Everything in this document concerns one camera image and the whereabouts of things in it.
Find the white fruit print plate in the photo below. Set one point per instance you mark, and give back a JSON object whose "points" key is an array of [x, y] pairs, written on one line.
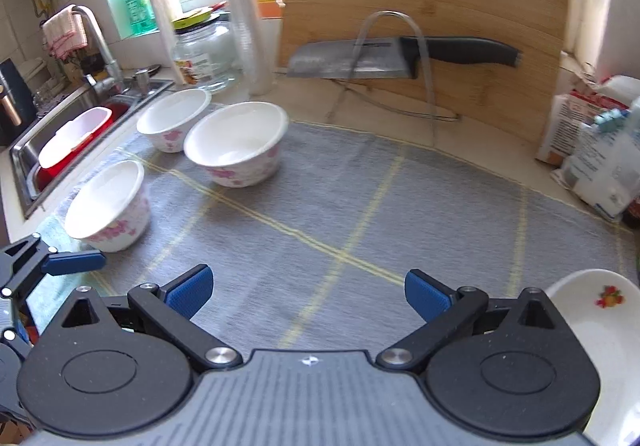
{"points": [[600, 351]]}

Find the steel sink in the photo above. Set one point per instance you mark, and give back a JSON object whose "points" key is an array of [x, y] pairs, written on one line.
{"points": [[25, 166]]}

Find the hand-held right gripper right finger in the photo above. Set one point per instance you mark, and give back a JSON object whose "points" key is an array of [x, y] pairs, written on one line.
{"points": [[425, 293]]}

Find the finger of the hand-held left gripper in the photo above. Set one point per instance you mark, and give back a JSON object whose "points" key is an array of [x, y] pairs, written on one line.
{"points": [[75, 262], [10, 343]]}

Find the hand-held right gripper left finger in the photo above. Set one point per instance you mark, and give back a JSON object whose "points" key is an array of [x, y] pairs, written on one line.
{"points": [[192, 291]]}

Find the white plastic wrap roll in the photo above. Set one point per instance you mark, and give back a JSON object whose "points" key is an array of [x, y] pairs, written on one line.
{"points": [[160, 16]]}

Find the stack of clear plastic cups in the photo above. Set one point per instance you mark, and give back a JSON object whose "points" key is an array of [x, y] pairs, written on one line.
{"points": [[240, 1]]}

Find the dark bottle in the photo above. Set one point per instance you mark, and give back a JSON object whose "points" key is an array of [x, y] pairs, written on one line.
{"points": [[632, 211]]}

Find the grey checked table mat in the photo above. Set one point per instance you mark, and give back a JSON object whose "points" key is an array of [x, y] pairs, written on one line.
{"points": [[350, 206]]}

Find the pink checked cloth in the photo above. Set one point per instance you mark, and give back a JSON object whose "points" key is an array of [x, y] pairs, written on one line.
{"points": [[62, 33]]}

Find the white blue printed packet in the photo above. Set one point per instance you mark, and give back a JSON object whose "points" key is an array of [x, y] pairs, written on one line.
{"points": [[600, 166]]}

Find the metal faucet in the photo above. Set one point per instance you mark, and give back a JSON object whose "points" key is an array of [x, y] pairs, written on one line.
{"points": [[107, 56]]}

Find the red plastic basin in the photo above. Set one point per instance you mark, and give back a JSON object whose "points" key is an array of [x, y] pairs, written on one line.
{"points": [[117, 111]]}

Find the white pink flower bowl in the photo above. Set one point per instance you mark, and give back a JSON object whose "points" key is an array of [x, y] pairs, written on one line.
{"points": [[235, 136], [172, 111], [105, 201]]}

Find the metal sink knob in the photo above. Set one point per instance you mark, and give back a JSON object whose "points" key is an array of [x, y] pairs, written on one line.
{"points": [[142, 78]]}

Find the black air fryer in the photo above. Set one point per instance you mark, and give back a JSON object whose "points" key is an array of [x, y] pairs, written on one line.
{"points": [[12, 101]]}

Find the glass jar with green lid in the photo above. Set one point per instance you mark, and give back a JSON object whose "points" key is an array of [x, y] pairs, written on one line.
{"points": [[210, 56]]}

